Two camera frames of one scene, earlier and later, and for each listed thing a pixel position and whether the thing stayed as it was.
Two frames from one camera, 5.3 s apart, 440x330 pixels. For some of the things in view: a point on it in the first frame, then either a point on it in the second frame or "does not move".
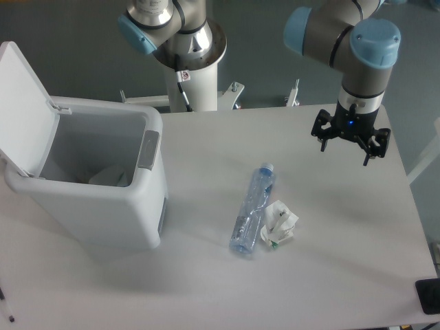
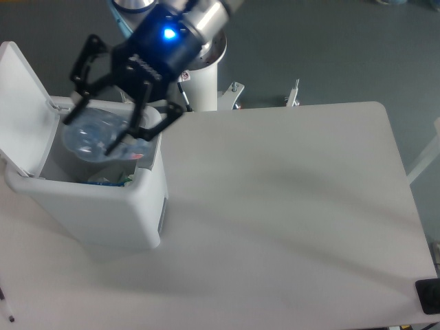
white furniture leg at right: x=431 y=156 does not move
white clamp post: x=291 y=100 does not move
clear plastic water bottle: x=245 y=227 → x=89 y=135
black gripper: x=349 y=121 → x=160 y=48
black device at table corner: x=428 y=293 does not move
